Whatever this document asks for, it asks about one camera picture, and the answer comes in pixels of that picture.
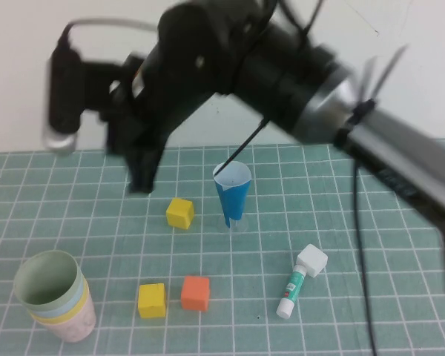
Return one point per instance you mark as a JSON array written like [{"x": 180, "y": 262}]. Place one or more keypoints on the green white glue stick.
[{"x": 291, "y": 287}]

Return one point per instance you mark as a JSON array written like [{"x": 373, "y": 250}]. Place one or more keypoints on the pink plastic cup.
[{"x": 78, "y": 328}]

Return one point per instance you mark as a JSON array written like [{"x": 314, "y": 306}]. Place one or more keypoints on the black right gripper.
[{"x": 152, "y": 111}]

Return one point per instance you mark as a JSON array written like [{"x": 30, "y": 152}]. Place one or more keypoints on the green plastic cup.
[{"x": 48, "y": 282}]

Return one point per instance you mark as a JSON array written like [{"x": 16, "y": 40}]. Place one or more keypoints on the blue paper cone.
[{"x": 233, "y": 204}]

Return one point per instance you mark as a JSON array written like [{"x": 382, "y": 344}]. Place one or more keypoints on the light blue plastic cup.
[{"x": 82, "y": 294}]

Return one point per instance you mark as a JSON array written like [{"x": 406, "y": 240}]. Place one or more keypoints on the yellow plastic cup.
[{"x": 82, "y": 308}]

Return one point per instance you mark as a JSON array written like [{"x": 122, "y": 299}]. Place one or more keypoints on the yellow foam cube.
[
  {"x": 178, "y": 217},
  {"x": 152, "y": 302}
]

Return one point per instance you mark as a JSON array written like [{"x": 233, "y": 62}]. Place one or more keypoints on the green grid tablecloth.
[{"x": 319, "y": 222}]

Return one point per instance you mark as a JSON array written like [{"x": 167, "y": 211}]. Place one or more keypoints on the white foam cube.
[{"x": 311, "y": 259}]

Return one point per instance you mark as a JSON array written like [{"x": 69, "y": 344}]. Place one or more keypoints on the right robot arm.
[{"x": 393, "y": 141}]

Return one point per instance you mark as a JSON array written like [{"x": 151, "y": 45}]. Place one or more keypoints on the orange foam cube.
[{"x": 194, "y": 294}]

